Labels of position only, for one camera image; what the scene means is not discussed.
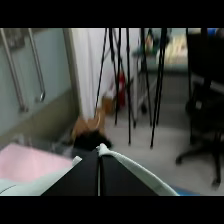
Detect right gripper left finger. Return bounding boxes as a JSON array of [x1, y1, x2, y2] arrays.
[[41, 148, 100, 197]]

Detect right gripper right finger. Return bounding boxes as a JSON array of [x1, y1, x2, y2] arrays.
[[99, 154, 160, 197]]

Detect pale green garment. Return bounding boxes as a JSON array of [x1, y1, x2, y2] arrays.
[[0, 143, 180, 197]]

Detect red fire extinguisher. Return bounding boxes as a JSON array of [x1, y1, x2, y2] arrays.
[[117, 71, 127, 110]]

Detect black tripod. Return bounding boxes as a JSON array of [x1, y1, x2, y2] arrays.
[[94, 28, 168, 149]]

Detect black office chair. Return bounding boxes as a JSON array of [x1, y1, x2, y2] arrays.
[[174, 28, 224, 190]]

